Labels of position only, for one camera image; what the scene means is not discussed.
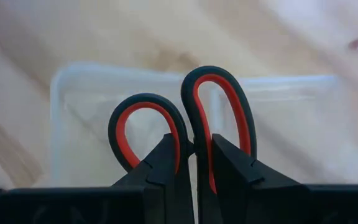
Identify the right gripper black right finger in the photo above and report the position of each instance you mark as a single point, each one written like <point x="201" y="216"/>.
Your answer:
<point x="241" y="186"/>

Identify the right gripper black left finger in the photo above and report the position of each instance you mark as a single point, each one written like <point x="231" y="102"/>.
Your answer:
<point x="166" y="174"/>

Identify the black and red scissors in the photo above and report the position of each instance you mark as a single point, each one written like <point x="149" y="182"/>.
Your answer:
<point x="186" y="93"/>

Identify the clear plastic supply box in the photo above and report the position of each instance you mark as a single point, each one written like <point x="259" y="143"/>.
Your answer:
<point x="89" y="124"/>

